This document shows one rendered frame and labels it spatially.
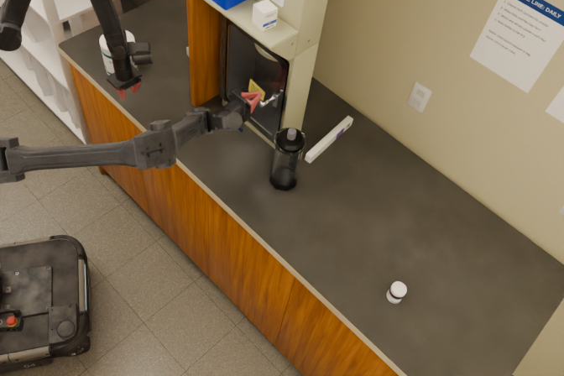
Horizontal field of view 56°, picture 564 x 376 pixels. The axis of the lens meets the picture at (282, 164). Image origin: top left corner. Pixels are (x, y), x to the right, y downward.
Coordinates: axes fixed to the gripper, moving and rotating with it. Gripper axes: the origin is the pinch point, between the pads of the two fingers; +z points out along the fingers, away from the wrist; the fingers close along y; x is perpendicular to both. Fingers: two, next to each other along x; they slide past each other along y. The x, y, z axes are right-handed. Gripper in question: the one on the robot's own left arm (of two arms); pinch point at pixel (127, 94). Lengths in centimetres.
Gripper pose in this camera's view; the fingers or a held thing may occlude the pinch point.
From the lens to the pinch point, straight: 194.9
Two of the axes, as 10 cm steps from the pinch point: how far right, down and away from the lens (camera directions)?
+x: -7.1, -6.1, 3.6
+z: -1.0, 5.9, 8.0
